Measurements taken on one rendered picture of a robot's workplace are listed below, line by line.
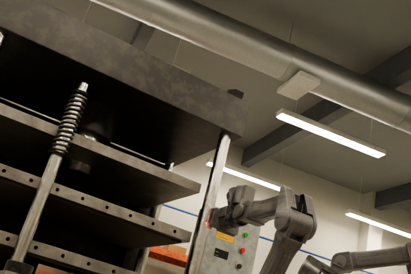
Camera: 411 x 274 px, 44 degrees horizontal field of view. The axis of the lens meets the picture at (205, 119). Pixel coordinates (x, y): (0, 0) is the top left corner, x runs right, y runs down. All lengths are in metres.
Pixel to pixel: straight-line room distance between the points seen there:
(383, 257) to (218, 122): 1.11
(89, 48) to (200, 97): 0.59
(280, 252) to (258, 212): 0.19
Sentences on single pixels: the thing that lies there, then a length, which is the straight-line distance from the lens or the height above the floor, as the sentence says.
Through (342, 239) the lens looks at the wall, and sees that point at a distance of 10.19.
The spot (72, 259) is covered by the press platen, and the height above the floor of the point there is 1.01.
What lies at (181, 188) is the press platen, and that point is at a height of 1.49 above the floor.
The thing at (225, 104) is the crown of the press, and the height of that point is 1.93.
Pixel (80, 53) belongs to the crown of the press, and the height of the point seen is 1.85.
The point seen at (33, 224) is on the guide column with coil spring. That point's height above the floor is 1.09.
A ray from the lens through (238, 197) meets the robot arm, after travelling 1.64.
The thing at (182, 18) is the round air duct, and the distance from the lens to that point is 5.14.
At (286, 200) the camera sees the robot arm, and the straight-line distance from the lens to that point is 1.34.
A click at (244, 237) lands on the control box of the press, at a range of 2.69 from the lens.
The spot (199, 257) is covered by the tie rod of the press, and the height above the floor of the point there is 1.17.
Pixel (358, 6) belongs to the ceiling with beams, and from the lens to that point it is 5.58.
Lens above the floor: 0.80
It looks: 24 degrees up
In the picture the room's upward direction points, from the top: 15 degrees clockwise
